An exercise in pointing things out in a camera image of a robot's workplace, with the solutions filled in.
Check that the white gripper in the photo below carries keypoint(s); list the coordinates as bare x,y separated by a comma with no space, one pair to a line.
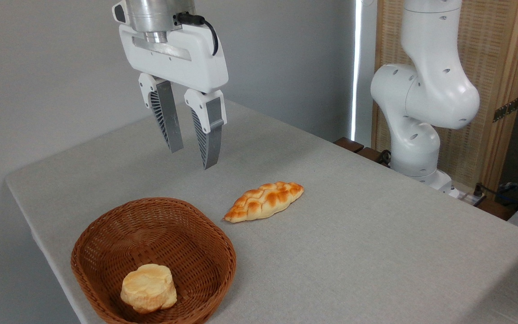
196,67

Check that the braided golden bread loaf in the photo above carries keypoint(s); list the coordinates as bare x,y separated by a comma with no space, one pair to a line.
263,201

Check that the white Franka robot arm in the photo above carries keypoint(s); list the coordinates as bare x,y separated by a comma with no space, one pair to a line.
434,90

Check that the brown woven wicker basket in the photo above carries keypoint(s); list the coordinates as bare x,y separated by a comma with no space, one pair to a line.
182,234

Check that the round pale bread bun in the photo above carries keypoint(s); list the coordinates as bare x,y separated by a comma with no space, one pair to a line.
149,288

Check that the silver metal wrist flange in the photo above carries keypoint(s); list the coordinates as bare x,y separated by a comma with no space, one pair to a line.
155,15

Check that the dark brown wooden block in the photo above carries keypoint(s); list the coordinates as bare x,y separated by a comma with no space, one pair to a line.
349,144
369,155

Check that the grey tablecloth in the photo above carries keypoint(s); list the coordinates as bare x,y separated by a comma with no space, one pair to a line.
331,252

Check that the black clamp knob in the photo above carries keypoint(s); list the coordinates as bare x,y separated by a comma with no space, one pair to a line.
385,157

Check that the white power strip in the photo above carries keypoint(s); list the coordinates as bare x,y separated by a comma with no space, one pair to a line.
466,197

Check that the black power plug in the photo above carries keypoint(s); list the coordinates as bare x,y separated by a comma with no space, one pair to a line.
479,190

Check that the brown wooden table edge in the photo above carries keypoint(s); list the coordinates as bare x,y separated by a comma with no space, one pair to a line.
495,209

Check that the dark metal screen hinge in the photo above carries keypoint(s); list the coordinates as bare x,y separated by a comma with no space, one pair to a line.
506,109

